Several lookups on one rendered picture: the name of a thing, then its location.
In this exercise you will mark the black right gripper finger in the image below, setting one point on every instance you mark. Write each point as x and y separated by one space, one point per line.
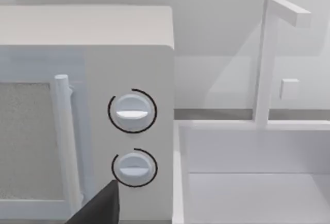
103 206

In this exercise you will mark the smaller white microwave knob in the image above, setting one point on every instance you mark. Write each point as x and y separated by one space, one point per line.
133 168

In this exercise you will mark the larger white microwave knob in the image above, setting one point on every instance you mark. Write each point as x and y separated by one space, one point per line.
132 110

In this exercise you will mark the microwave oven door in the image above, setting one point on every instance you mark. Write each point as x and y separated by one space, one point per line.
36 131

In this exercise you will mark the pale microwave oven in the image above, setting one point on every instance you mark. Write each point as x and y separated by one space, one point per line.
144 61

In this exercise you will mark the white sink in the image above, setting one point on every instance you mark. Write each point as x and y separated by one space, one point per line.
252 172

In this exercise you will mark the tall white tap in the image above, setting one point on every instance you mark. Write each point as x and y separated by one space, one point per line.
268 61

